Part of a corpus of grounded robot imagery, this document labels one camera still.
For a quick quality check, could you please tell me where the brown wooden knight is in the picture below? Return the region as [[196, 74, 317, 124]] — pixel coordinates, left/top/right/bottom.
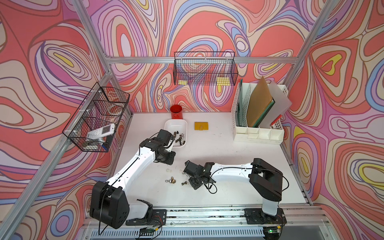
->
[[176, 134, 186, 147]]

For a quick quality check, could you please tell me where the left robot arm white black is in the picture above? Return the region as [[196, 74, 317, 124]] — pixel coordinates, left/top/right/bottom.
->
[[89, 129, 176, 229]]

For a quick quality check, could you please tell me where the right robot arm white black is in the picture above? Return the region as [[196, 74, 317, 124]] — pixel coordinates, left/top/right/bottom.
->
[[183, 158, 286, 217]]

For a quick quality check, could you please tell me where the white storage tray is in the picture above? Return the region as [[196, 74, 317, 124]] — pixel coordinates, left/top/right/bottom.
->
[[164, 119, 188, 148]]

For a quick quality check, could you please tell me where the gold silver chess piece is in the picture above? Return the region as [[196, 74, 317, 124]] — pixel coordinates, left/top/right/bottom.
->
[[165, 177, 176, 184]]

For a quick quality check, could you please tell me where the red cup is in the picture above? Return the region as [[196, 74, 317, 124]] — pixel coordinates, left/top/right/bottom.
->
[[170, 105, 183, 120]]

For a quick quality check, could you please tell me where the white remote control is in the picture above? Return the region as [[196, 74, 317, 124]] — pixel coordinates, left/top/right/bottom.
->
[[87, 124, 115, 140]]

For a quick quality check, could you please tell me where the green folder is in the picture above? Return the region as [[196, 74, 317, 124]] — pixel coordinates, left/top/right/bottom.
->
[[237, 79, 243, 127]]

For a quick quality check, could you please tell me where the white file organizer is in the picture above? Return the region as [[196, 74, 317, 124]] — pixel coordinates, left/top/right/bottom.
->
[[231, 83, 285, 145]]

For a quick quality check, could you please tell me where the yellow sponge in basket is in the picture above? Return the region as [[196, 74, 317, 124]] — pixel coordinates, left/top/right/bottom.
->
[[217, 77, 231, 86]]

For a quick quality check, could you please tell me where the brown cardboard folder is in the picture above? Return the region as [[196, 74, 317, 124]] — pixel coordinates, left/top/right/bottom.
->
[[247, 77, 275, 128]]

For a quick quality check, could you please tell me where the grey folder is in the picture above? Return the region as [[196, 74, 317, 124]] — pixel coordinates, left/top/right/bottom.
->
[[259, 82, 292, 129]]

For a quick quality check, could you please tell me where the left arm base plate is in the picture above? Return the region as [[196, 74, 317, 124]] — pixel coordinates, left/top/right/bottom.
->
[[126, 209, 167, 226]]

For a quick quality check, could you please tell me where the left wire basket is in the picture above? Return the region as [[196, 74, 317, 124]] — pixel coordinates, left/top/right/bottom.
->
[[63, 83, 130, 153]]

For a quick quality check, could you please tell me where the wire basket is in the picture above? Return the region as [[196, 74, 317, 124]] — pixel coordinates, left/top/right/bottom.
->
[[63, 83, 130, 153], [173, 51, 239, 86]]

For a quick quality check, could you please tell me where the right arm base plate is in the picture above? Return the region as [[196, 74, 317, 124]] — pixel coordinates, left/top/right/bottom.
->
[[244, 208, 287, 226]]

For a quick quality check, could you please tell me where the back wire basket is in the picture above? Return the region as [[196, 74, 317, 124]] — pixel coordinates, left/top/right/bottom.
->
[[173, 51, 239, 86]]

